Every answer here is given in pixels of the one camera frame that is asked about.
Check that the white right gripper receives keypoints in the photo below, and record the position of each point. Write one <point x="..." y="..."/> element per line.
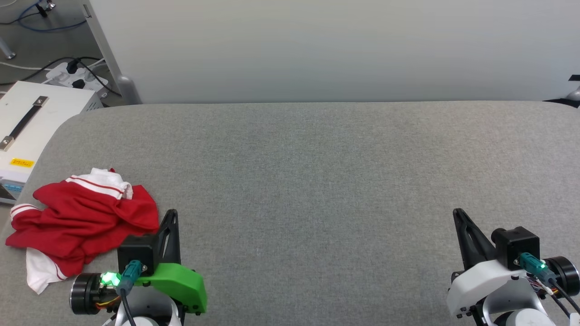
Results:
<point x="485" y="280"/>

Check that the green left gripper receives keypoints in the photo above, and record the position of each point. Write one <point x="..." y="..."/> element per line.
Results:
<point x="181" y="280"/>

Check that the red and white shirt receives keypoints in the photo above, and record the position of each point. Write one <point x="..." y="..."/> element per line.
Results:
<point x="81" y="217"/>

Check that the grey rounded metal foot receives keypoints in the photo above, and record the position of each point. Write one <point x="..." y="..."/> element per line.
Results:
<point x="574" y="94"/>

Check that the white power strip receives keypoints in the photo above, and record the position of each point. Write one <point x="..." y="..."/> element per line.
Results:
<point x="59" y="77"/>

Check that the white partition panel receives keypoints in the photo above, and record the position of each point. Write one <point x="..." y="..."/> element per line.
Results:
<point x="317" y="45"/>

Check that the grey metal table leg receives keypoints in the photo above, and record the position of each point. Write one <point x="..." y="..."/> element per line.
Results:
<point x="8" y="52"/>

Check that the black stand foot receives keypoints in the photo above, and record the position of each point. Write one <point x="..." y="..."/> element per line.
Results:
<point x="45" y="8"/>

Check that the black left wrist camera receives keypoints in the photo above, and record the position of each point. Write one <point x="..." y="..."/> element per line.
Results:
<point x="136" y="251"/>

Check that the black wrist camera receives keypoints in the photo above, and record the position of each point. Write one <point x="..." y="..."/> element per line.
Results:
<point x="136" y="251"/>
<point x="516" y="246"/>

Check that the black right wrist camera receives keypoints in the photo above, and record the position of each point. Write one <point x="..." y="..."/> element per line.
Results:
<point x="516" y="246"/>

